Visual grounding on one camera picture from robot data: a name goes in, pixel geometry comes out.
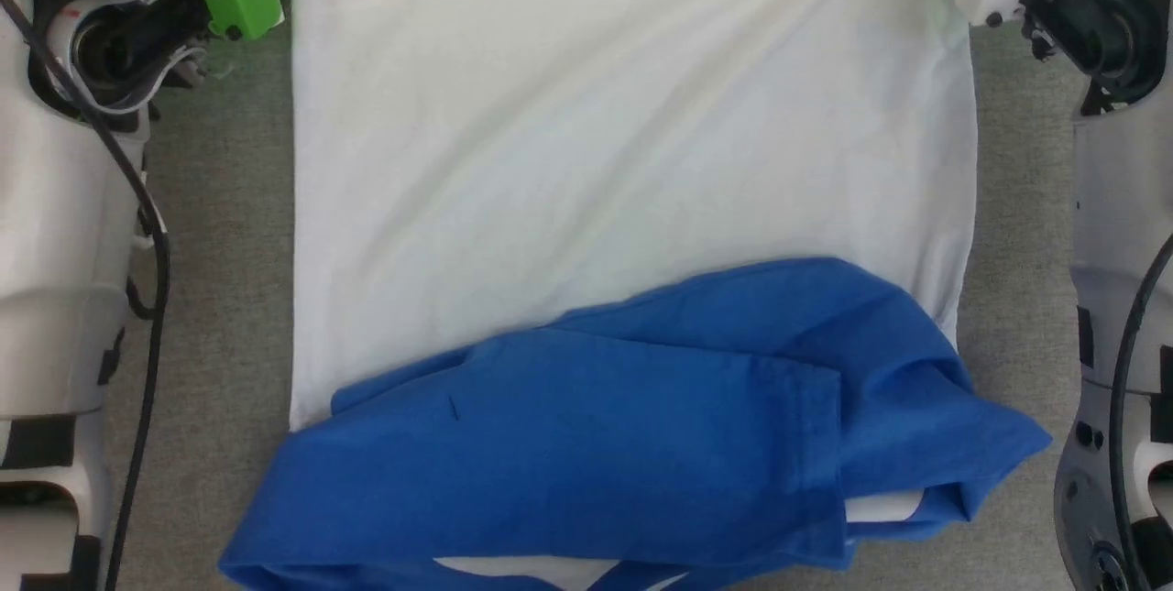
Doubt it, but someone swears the white and blue garment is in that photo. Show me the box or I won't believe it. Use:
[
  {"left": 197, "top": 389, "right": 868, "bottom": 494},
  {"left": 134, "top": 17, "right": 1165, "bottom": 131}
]
[{"left": 218, "top": 0, "right": 1055, "bottom": 591}]

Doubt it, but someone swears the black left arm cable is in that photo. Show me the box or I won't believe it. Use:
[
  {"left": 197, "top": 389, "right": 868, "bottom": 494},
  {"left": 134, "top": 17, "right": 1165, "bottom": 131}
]
[{"left": 0, "top": 0, "right": 173, "bottom": 591}]

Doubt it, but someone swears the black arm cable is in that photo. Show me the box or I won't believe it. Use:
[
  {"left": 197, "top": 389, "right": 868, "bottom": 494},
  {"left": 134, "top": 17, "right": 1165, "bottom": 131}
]
[
  {"left": 0, "top": 0, "right": 173, "bottom": 591},
  {"left": 1107, "top": 232, "right": 1173, "bottom": 591}
]

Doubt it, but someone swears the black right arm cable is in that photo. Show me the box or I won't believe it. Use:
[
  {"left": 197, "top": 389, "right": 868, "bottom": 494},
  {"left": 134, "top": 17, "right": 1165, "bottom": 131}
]
[{"left": 1107, "top": 232, "right": 1173, "bottom": 591}]

